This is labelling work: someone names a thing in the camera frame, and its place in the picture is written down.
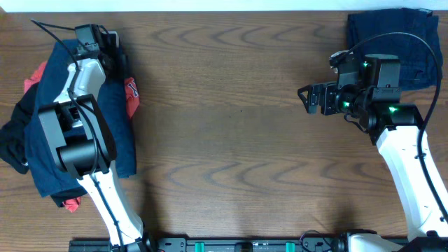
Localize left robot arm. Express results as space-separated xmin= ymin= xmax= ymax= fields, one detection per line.
xmin=38 ymin=24 xmax=157 ymax=252

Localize folded navy garment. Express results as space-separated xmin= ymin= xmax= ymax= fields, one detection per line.
xmin=346 ymin=8 xmax=443 ymax=91

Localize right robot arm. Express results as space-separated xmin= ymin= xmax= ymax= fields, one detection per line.
xmin=297 ymin=51 xmax=447 ymax=251

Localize red printed t-shirt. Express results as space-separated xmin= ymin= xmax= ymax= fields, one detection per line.
xmin=24 ymin=61 xmax=140 ymax=213

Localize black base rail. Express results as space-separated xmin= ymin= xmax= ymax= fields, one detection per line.
xmin=68 ymin=237 xmax=334 ymax=252

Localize dark blue shorts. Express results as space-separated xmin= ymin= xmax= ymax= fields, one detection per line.
xmin=24 ymin=43 xmax=137 ymax=197

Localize black t-shirt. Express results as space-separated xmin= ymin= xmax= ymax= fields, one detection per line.
xmin=1 ymin=83 xmax=38 ymax=174

